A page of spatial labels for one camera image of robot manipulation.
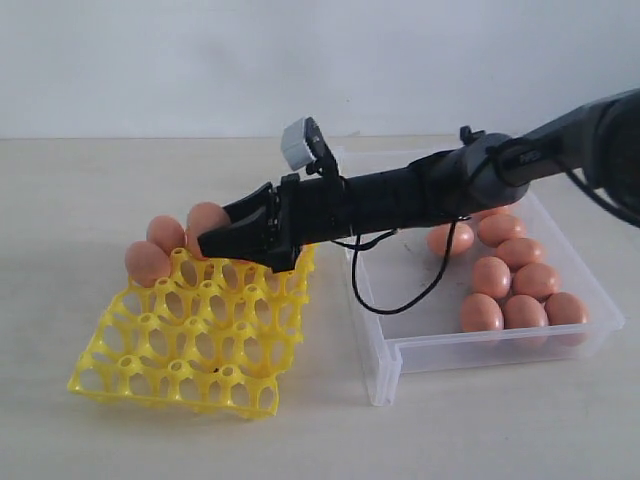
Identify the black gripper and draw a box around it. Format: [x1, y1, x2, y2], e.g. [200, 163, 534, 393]
[197, 174, 353, 273]

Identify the brown egg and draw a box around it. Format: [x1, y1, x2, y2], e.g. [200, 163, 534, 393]
[459, 293, 504, 332]
[478, 205, 511, 218]
[185, 202, 231, 260]
[146, 215, 185, 255]
[471, 256, 511, 299]
[477, 213, 527, 248]
[503, 295, 548, 329]
[124, 241, 171, 287]
[495, 238, 546, 271]
[544, 292, 589, 326]
[512, 262, 561, 301]
[426, 223, 475, 257]

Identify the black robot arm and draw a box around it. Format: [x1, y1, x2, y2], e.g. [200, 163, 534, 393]
[198, 90, 639, 272]

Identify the yellow plastic egg tray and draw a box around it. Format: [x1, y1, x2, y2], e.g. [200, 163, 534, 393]
[67, 247, 315, 419]

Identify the clear plastic box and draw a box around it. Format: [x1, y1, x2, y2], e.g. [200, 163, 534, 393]
[329, 145, 628, 407]

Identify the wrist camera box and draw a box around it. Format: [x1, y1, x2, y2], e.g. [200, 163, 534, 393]
[280, 116, 339, 178]

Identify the black cable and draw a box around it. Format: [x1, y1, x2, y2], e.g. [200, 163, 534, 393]
[332, 129, 640, 316]

